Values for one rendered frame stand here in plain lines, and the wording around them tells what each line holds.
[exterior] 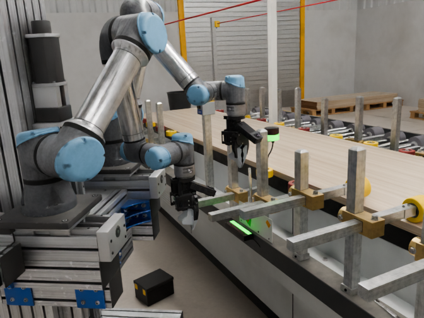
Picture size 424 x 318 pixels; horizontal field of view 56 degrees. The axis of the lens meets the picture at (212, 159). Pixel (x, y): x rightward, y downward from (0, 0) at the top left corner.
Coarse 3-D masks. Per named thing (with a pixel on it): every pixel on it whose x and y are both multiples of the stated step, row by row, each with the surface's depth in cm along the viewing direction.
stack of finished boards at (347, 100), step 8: (328, 96) 977; (336, 96) 969; (344, 96) 960; (352, 96) 953; (368, 96) 937; (376, 96) 943; (384, 96) 953; (392, 96) 964; (304, 104) 918; (312, 104) 891; (320, 104) 881; (328, 104) 891; (336, 104) 900; (344, 104) 909; (352, 104) 918
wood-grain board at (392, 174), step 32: (192, 128) 308; (224, 128) 301; (256, 128) 294; (288, 128) 288; (288, 160) 204; (320, 160) 201; (384, 160) 195; (416, 160) 193; (384, 192) 153; (416, 192) 151; (416, 224) 125
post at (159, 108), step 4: (156, 104) 267; (160, 104) 267; (156, 108) 268; (160, 108) 267; (156, 112) 269; (160, 112) 268; (156, 116) 271; (160, 116) 269; (160, 120) 269; (160, 124) 270; (160, 128) 270; (160, 132) 271; (164, 132) 272; (160, 136) 272; (164, 136) 273; (160, 140) 272; (164, 140) 273
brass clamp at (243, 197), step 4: (228, 188) 188; (236, 188) 187; (240, 188) 186; (236, 192) 181; (240, 192) 181; (244, 192) 181; (236, 196) 182; (240, 196) 180; (244, 196) 181; (236, 200) 182; (240, 200) 181; (244, 200) 182
